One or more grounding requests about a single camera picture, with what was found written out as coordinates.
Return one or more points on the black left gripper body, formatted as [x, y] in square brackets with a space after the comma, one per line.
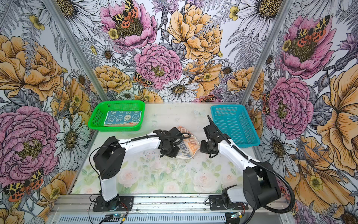
[169, 150]

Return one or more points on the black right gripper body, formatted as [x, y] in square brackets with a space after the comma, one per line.
[206, 148]

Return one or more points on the teal plastic basket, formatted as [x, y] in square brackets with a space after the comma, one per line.
[234, 121]

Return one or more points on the blue bunny towel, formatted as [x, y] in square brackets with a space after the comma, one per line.
[122, 118]

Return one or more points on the green plastic basket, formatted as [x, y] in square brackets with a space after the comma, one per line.
[96, 121]

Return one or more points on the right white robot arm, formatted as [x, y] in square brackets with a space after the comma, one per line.
[259, 186]

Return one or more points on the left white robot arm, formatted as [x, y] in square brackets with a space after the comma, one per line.
[108, 161]

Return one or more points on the small green circuit board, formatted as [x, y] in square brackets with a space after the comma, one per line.
[117, 218]

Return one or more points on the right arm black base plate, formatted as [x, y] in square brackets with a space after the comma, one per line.
[220, 203]

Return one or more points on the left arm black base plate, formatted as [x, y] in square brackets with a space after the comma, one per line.
[118, 203]

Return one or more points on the aluminium front rail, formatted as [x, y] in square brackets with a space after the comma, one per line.
[142, 203]

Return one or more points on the white vented cable duct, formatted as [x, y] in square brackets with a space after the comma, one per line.
[191, 218]

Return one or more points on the aluminium corner post right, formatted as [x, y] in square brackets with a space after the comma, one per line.
[277, 25]

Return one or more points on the aluminium corner post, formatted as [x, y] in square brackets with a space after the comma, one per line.
[277, 25]
[65, 29]

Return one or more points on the aluminium corner post left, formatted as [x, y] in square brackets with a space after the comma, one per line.
[65, 29]

